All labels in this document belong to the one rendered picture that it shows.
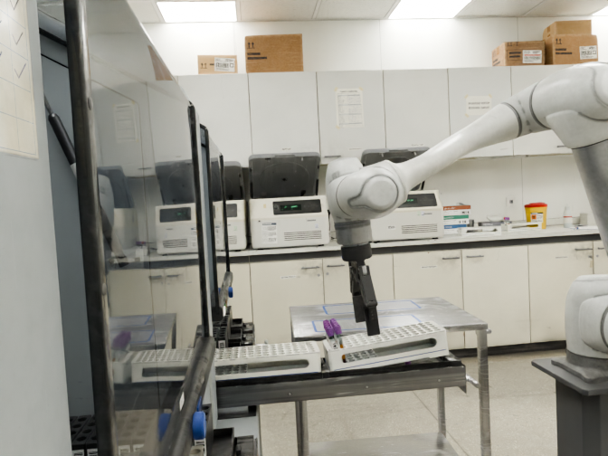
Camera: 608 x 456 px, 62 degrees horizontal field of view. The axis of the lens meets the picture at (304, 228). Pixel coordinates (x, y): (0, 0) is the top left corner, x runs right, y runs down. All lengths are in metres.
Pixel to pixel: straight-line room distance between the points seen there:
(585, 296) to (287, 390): 0.86
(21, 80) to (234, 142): 3.58
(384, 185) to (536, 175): 3.85
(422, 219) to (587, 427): 2.34
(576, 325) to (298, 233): 2.31
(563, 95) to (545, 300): 3.02
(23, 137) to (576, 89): 1.15
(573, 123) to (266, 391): 0.93
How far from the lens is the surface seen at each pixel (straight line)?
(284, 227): 3.53
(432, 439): 2.17
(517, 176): 4.74
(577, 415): 1.67
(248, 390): 1.23
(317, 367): 1.25
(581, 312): 1.59
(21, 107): 0.27
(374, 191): 1.02
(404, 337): 1.27
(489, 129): 1.37
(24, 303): 0.26
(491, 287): 3.97
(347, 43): 4.42
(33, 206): 0.27
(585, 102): 1.27
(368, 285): 1.19
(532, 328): 4.19
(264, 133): 3.84
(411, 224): 3.70
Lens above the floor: 1.22
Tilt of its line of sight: 3 degrees down
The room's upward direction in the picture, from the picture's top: 3 degrees counter-clockwise
